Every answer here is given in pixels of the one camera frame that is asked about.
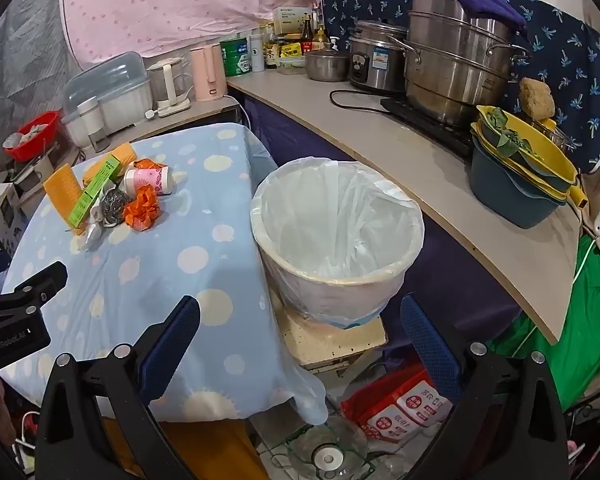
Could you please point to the blue dotted tablecloth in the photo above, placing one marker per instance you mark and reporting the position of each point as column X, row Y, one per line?
column 155, row 270

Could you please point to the red plastic basket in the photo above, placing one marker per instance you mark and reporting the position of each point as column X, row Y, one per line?
column 30, row 147

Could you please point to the brown loofah sponge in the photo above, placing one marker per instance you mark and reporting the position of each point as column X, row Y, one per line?
column 536, row 100

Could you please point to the orange snack wrapper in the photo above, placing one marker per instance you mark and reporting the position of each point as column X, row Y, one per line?
column 147, row 164
column 141, row 207

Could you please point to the glass pot lid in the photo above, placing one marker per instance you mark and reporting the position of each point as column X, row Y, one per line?
column 325, row 457

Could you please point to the green milk carton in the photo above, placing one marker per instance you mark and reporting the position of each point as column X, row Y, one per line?
column 92, row 190

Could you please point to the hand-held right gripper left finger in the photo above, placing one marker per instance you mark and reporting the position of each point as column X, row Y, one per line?
column 172, row 340

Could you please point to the clear plastic bag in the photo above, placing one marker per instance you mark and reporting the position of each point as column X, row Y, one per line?
column 93, row 237

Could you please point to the white lined waste bin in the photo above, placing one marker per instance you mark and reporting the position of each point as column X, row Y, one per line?
column 330, row 240

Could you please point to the pink electric kettle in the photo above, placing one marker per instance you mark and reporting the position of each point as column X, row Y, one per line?
column 205, row 75

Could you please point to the green leafy vegetable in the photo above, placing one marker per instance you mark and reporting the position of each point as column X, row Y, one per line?
column 512, row 142

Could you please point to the pink paper cup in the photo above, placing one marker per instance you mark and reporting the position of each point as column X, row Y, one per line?
column 147, row 181

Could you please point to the clear plastic food container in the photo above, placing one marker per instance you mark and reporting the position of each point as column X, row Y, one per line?
column 291, row 66

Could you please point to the green plastic bag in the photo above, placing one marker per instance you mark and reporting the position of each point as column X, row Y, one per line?
column 585, row 320

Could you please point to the white carton with dark print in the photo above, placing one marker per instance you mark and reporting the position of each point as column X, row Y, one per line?
column 0, row 215

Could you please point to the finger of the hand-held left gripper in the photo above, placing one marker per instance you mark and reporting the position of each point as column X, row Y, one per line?
column 40, row 282

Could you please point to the amber oil bottle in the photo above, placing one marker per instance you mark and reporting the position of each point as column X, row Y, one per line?
column 320, row 40

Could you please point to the navy palm print cloth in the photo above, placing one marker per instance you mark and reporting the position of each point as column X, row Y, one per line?
column 570, row 55

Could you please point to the stainless steel steamer pot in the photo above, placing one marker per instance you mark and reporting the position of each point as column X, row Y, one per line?
column 455, row 70

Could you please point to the cream stool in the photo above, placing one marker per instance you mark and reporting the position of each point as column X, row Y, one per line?
column 325, row 345

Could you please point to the black induction cooker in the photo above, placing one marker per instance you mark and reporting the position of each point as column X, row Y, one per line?
column 420, row 117

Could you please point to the yellow seasoning packet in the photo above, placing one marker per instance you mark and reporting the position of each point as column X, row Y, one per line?
column 291, row 50

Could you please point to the steel rice cooker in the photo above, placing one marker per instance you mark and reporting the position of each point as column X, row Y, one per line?
column 375, row 65

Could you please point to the purple cloth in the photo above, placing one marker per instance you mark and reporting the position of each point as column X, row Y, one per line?
column 485, row 2

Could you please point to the white cylindrical jar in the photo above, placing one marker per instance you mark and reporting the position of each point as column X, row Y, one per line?
column 91, row 120

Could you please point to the pump dispenser bottle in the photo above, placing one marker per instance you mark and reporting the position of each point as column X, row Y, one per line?
column 334, row 45

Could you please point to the red packaged bag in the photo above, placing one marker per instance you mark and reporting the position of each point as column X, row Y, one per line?
column 395, row 415

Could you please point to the white power plug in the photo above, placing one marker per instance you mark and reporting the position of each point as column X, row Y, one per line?
column 151, row 113

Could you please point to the white bottle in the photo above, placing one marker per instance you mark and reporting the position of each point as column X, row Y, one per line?
column 257, row 55

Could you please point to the dish container with clear lid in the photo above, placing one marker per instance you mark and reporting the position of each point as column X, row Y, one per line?
column 120, row 95

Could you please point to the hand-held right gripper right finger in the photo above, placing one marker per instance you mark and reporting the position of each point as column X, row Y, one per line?
column 427, row 345

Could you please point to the blue plastic basin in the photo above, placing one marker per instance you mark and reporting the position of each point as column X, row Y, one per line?
column 505, row 200

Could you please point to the orange dish cloth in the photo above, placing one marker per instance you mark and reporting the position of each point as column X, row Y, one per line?
column 62, row 195

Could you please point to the green tin can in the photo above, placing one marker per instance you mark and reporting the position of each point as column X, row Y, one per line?
column 236, row 60

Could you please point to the small steel pot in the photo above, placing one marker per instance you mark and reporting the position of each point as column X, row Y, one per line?
column 325, row 67

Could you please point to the grey plastic sheet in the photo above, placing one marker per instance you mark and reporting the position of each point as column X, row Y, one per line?
column 25, row 60

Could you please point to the tall soy sauce bottle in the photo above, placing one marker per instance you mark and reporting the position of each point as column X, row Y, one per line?
column 307, row 35

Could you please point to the dark sauce bottle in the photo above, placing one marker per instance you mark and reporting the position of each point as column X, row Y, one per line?
column 271, row 55

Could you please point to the steel wool scourer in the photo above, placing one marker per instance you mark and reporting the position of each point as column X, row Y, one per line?
column 114, row 208

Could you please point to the pink dotted cloth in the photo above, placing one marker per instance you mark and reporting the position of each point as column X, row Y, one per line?
column 180, row 5

